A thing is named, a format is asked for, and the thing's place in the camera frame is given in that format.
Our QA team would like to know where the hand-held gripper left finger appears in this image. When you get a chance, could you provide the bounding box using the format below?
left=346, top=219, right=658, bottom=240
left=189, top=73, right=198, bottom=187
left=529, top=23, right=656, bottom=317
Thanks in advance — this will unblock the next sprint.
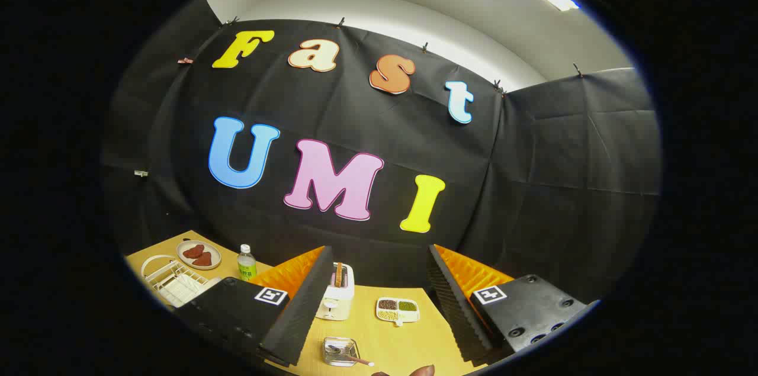
left=174, top=246, right=335, bottom=368

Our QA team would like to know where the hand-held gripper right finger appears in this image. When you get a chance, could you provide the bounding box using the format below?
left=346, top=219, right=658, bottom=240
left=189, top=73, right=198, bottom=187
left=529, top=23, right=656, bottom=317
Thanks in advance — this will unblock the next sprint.
left=426, top=244, right=600, bottom=365

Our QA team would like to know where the silver wire basket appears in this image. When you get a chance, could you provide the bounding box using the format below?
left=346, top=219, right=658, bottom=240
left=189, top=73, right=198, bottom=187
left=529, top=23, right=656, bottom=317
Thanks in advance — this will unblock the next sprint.
left=323, top=337, right=361, bottom=367

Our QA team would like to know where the metal spoon with pink handle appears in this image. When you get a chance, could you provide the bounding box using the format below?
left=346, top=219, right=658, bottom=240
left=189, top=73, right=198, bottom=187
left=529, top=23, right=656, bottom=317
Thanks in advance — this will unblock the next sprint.
left=327, top=345, right=375, bottom=367

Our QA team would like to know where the white wire dish rack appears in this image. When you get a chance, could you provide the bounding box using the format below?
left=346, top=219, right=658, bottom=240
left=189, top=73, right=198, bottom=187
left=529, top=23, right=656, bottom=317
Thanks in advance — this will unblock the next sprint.
left=141, top=255, right=223, bottom=308

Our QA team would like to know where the white divided snack dish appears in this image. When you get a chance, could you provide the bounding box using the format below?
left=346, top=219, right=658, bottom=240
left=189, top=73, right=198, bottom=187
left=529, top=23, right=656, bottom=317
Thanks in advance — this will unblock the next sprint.
left=375, top=297, right=420, bottom=327

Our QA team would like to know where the small beige plate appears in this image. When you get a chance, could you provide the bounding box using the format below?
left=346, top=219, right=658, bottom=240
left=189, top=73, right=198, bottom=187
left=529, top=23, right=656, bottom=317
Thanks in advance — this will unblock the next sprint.
left=176, top=240, right=222, bottom=271

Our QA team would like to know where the cream white toaster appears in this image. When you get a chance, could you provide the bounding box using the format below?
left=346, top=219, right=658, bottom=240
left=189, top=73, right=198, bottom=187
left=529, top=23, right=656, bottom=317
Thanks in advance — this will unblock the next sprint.
left=315, top=262, right=356, bottom=322

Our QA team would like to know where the green label drink bottle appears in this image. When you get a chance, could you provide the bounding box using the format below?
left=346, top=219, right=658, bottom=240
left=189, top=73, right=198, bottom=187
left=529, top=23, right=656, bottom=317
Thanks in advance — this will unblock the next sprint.
left=237, top=244, right=258, bottom=280

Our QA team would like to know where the black backdrop cloth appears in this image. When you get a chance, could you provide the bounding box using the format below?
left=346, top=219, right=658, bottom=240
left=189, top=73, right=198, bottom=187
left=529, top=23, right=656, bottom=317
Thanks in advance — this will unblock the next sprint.
left=101, top=0, right=663, bottom=306

